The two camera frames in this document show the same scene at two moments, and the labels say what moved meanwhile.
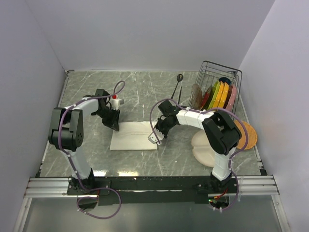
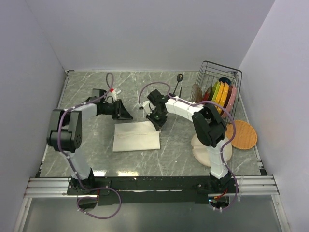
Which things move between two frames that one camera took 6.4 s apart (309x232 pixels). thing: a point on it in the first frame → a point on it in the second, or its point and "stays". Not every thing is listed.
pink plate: (232, 98) stays
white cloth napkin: (133, 136) stays
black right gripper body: (164, 126) → (158, 120)
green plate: (215, 89) stays
